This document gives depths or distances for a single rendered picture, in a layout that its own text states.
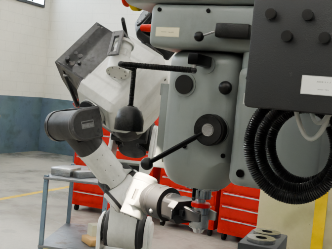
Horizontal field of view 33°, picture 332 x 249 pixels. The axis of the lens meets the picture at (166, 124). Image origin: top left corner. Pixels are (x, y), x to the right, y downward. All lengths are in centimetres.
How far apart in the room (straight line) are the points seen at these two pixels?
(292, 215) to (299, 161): 194
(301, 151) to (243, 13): 32
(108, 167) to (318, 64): 97
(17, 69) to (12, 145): 161
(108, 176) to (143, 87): 30
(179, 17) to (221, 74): 16
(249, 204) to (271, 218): 297
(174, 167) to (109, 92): 47
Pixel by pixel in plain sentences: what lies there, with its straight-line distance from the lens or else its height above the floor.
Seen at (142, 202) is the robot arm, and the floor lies 124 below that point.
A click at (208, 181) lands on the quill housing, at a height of 133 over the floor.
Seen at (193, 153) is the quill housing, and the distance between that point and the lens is 130.
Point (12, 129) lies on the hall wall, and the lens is 1234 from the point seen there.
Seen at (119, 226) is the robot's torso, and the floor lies 104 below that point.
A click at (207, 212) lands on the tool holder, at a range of 139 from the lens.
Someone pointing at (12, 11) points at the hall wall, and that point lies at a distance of 1220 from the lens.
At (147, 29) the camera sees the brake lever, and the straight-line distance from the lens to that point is 157.
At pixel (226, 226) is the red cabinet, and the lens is 628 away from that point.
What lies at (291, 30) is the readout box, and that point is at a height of 164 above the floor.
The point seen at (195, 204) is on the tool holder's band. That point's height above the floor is 127.
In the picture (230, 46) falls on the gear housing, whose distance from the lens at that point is 125.
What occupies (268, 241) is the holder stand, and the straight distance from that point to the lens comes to 181.
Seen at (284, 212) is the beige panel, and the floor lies 96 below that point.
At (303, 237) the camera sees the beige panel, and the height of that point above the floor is 84.
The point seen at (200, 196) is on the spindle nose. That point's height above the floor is 129.
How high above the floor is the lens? 152
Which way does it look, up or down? 3 degrees down
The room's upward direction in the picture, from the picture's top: 5 degrees clockwise
